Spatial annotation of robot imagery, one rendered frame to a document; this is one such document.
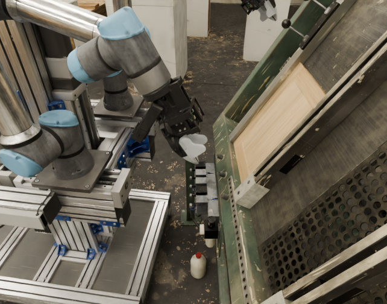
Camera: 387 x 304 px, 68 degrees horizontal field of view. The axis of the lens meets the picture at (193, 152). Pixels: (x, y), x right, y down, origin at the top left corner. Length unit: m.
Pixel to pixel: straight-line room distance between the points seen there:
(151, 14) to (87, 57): 2.89
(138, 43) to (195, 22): 5.62
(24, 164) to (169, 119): 0.51
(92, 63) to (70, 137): 0.48
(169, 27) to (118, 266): 2.54
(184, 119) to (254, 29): 4.38
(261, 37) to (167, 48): 1.90
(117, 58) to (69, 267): 1.52
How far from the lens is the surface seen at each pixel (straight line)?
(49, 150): 1.00
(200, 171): 1.50
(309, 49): 1.34
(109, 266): 1.86
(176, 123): 0.60
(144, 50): 0.57
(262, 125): 1.33
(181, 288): 1.98
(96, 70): 0.63
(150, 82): 0.57
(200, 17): 6.14
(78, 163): 1.12
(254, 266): 1.03
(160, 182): 2.55
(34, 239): 2.15
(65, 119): 1.03
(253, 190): 1.11
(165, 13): 3.45
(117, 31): 0.56
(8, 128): 0.95
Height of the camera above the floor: 1.77
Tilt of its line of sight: 38 degrees down
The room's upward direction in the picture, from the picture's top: straight up
